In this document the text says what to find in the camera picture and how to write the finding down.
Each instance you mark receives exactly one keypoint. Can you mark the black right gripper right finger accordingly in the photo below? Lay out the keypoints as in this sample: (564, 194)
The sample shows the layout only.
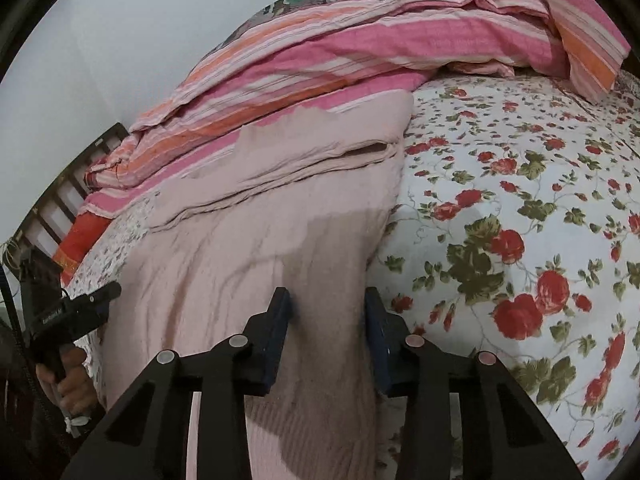
(386, 333)

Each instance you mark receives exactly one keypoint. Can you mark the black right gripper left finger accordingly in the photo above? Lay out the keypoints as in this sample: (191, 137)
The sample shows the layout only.
(266, 333)

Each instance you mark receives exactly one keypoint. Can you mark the pale pink knit sweater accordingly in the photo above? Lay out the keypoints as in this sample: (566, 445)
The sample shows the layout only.
(301, 204)

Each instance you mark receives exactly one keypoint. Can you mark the person's left hand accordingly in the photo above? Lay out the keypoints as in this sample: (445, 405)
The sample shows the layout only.
(75, 393)

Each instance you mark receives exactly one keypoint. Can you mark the dark wooden headboard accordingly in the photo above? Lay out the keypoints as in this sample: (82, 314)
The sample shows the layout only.
(50, 218)

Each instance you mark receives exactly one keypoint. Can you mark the red orange pillow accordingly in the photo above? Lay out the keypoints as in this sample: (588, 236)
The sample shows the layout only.
(84, 233)

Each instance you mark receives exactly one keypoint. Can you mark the white red floral bedsheet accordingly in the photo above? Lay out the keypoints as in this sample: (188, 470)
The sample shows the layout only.
(515, 231)

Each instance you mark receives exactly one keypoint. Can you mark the pink orange striped blanket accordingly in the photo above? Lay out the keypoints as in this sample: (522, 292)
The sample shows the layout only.
(312, 52)

